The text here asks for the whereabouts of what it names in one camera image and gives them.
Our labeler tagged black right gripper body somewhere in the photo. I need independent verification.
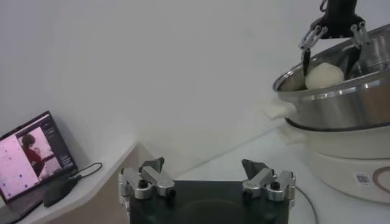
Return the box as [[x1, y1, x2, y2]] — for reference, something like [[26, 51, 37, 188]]
[[310, 0, 366, 40]]

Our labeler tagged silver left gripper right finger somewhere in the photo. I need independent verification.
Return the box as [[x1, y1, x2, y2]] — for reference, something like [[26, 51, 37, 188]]
[[241, 158, 297, 203]]

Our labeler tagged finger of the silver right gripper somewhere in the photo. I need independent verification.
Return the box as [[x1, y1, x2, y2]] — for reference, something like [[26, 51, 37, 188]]
[[346, 21, 372, 77], [298, 26, 329, 77]]

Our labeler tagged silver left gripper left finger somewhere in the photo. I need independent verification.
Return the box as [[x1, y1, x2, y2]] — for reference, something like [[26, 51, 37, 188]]
[[118, 156, 177, 201]]

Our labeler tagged white steamed baozi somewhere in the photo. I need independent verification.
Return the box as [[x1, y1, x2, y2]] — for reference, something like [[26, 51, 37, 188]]
[[305, 62, 346, 90]]

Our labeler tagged stainless steel steamer basket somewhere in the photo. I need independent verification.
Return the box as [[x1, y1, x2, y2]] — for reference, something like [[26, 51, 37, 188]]
[[264, 24, 390, 132]]

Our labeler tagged white rounded side desk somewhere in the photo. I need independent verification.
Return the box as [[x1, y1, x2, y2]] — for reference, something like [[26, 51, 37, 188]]
[[15, 141, 153, 224]]

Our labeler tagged white electric cooker base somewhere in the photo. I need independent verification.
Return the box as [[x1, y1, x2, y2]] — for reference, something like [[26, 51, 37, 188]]
[[277, 120, 390, 204]]

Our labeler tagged black computer mouse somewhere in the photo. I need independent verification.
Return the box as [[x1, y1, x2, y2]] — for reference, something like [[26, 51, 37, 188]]
[[42, 176, 80, 208]]

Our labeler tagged black laptop with pink screen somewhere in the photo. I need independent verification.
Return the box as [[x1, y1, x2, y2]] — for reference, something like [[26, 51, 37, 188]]
[[0, 110, 79, 224]]

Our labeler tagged thin black looped cable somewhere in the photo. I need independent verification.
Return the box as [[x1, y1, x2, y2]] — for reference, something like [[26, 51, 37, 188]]
[[69, 162, 104, 181]]

